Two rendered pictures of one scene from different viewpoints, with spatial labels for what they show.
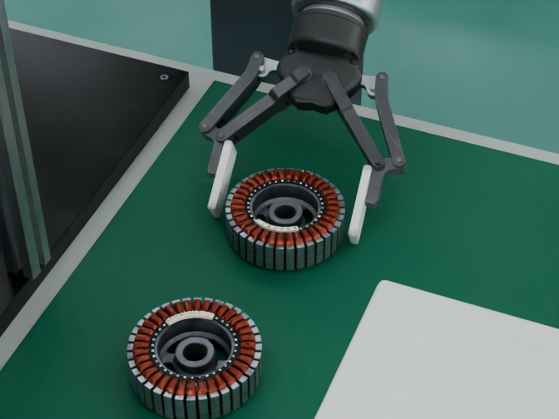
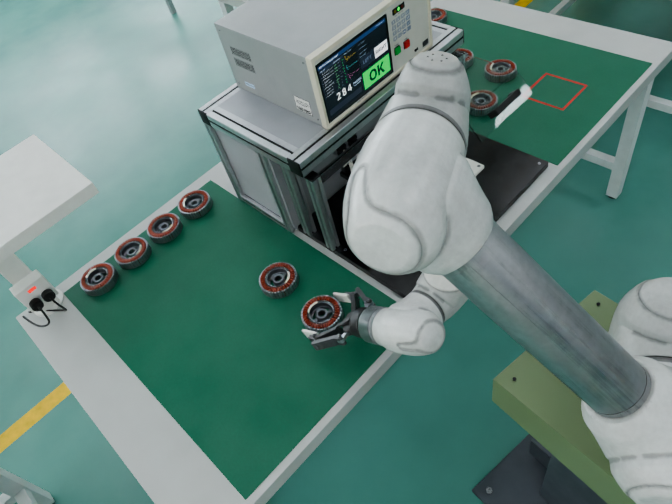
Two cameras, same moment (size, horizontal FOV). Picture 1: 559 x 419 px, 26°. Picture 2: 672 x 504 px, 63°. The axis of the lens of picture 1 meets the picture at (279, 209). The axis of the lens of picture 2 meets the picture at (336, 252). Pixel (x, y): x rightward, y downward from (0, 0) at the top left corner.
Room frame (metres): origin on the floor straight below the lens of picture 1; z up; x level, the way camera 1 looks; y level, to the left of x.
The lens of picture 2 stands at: (1.39, -0.66, 1.99)
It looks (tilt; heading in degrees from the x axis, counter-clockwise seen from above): 49 degrees down; 125
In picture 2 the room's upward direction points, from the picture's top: 17 degrees counter-clockwise
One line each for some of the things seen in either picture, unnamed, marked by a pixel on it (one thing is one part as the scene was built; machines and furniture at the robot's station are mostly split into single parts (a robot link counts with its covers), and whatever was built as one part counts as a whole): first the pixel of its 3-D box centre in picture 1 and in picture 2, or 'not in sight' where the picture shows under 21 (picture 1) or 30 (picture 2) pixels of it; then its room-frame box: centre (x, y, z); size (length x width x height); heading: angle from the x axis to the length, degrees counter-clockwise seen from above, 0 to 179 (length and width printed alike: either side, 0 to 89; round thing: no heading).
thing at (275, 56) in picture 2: not in sight; (326, 34); (0.68, 0.61, 1.22); 0.44 x 0.39 x 0.20; 68
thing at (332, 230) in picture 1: (284, 217); (322, 314); (0.83, -0.01, 0.77); 0.11 x 0.11 x 0.04
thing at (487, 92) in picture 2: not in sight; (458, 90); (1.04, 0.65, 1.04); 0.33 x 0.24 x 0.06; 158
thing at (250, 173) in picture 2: not in sight; (252, 176); (0.49, 0.32, 0.91); 0.28 x 0.03 x 0.32; 158
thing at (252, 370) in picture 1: (195, 357); (278, 280); (0.66, 0.07, 0.77); 0.11 x 0.11 x 0.04
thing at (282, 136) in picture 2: not in sight; (332, 76); (0.68, 0.60, 1.09); 0.68 x 0.44 x 0.05; 68
